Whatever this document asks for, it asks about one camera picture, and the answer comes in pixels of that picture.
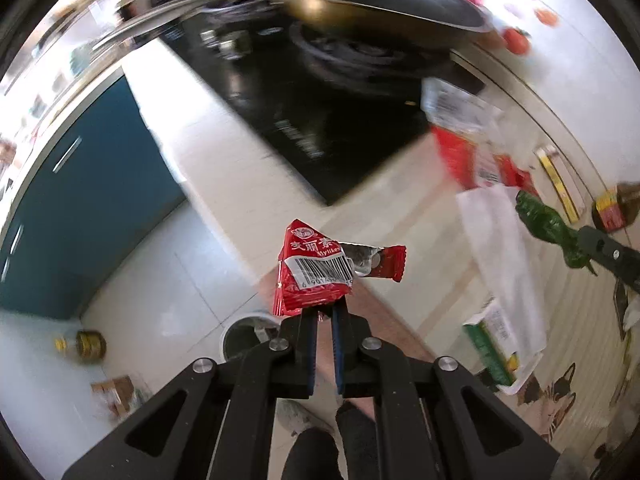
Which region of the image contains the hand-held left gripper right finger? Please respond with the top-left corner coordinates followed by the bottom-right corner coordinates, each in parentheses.
top-left (330, 300), bottom-right (561, 480)

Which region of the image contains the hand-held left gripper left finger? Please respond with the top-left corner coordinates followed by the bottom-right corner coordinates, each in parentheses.
top-left (62, 307), bottom-right (321, 480)

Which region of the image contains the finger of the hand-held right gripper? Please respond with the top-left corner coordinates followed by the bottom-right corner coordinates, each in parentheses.
top-left (577, 226), bottom-right (640, 293)

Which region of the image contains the white trash bin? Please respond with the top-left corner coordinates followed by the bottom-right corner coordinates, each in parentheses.
top-left (221, 312), bottom-right (283, 361)

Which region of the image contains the green wrapper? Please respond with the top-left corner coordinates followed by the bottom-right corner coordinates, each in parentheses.
top-left (515, 191), bottom-right (598, 276)

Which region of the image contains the red snack wrapper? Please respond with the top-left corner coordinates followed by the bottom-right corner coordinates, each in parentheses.
top-left (272, 218), bottom-right (407, 317)

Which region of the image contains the yellow long box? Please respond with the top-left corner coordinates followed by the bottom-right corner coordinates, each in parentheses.
top-left (534, 145), bottom-right (586, 223)

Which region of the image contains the red and white snack bag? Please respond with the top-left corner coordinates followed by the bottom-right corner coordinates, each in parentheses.
top-left (420, 77), bottom-right (541, 196)

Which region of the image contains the brown glass bottle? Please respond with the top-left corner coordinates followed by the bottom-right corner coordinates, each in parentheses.
top-left (591, 182), bottom-right (640, 233)

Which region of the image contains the person's left slipper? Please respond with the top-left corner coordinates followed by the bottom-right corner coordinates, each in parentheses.
top-left (275, 399), bottom-right (333, 436)

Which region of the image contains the person's right leg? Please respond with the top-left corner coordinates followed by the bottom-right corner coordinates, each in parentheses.
top-left (335, 402), bottom-right (378, 480)

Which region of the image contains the person's leg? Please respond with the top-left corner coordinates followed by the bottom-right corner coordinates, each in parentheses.
top-left (282, 427), bottom-right (341, 480)
top-left (335, 402), bottom-right (378, 480)

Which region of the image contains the person's left leg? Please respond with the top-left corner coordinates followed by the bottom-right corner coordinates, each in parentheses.
top-left (282, 427), bottom-right (341, 480)

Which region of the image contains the white plastic bag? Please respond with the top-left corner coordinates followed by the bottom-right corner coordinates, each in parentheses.
top-left (456, 185), bottom-right (548, 396)

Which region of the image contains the green carton box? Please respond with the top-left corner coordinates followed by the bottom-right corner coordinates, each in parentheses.
top-left (462, 300), bottom-right (543, 393)

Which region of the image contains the beige striped counter mat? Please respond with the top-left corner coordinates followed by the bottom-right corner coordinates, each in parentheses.
top-left (320, 135), bottom-right (640, 461)

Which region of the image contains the cardboard box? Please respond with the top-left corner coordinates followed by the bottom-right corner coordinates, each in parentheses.
top-left (91, 375), bottom-right (136, 418)

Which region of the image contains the cooking oil bottle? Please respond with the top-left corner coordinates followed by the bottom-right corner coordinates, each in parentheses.
top-left (55, 329), bottom-right (107, 362)

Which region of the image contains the black gas stove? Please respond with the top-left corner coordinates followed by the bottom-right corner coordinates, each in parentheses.
top-left (160, 0), bottom-right (488, 206)

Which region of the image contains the blue stove-side cabinet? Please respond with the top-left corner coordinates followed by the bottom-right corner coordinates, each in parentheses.
top-left (0, 74), bottom-right (188, 321)

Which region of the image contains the black wok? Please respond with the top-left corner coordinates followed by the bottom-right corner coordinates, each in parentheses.
top-left (257, 0), bottom-right (493, 53)

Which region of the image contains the large persimmon wall sticker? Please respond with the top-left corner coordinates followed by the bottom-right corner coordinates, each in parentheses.
top-left (502, 27), bottom-right (532, 56)

